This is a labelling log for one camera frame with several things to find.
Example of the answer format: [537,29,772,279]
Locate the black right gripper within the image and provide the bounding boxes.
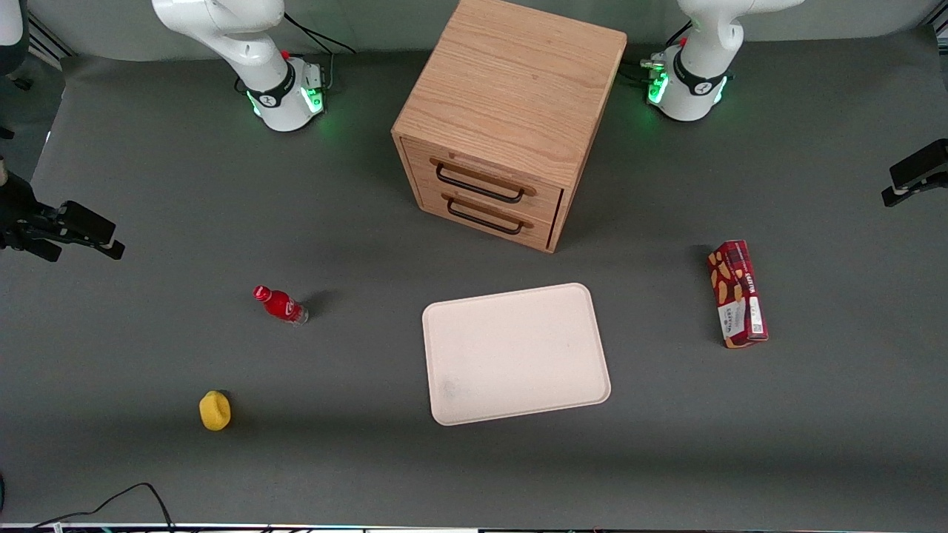
[0,172,125,263]

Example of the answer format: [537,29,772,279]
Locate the black metal drawer handle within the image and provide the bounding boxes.
[447,197,524,236]
[435,164,525,204]

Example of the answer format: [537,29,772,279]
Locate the yellow sponge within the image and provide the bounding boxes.
[198,390,232,432]

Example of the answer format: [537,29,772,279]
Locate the wooden drawer cabinet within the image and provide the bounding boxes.
[391,0,628,254]

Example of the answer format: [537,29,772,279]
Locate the wooden drawer with handle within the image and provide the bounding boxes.
[415,181,558,251]
[401,138,564,223]

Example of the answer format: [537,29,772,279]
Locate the beige plastic tray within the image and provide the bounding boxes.
[421,283,612,427]

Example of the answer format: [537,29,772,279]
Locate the aluminium frame rail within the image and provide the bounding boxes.
[27,13,75,61]

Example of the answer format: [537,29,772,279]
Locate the red cookie box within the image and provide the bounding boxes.
[707,240,770,349]

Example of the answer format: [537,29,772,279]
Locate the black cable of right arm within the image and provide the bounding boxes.
[281,11,357,93]

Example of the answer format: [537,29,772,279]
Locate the black cable on table edge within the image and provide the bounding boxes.
[30,483,176,531]

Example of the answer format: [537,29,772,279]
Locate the white and dark rounded equipment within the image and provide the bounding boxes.
[0,0,30,76]

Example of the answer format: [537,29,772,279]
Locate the black cables of left arm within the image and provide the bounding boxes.
[621,22,693,86]

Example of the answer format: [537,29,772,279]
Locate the small red bottle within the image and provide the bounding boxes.
[253,285,310,325]

